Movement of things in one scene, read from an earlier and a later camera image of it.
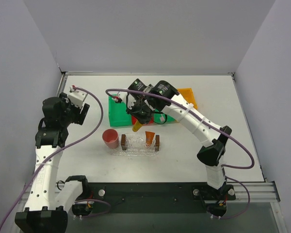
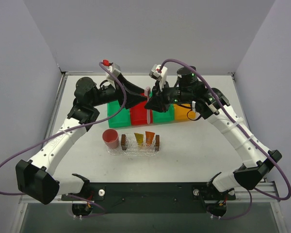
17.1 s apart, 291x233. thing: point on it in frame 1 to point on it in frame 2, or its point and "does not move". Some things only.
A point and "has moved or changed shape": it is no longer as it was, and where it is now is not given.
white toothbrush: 162,118 has moved or changed shape
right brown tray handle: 157,142 does not move
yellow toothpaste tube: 137,126 to 139,138
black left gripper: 83,113 to 122,92
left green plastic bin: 118,114 does not move
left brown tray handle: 123,142 does not move
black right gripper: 141,113 to 163,97
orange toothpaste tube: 149,137 does not move
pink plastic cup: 110,137 does not move
